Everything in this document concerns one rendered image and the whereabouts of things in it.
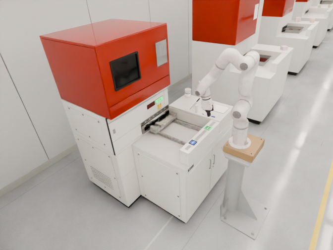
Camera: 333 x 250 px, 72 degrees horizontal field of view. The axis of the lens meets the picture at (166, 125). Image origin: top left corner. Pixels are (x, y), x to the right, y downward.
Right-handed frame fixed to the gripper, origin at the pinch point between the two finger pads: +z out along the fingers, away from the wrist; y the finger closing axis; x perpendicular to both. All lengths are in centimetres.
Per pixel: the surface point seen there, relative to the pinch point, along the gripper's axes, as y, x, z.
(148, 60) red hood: -43, -14, -55
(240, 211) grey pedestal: 18, 3, 116
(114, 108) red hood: -48, -60, -30
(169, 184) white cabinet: -25, -46, 54
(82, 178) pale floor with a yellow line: -166, -66, 79
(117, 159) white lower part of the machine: -64, -65, 22
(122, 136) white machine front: -60, -55, 1
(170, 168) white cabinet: -19, -46, 33
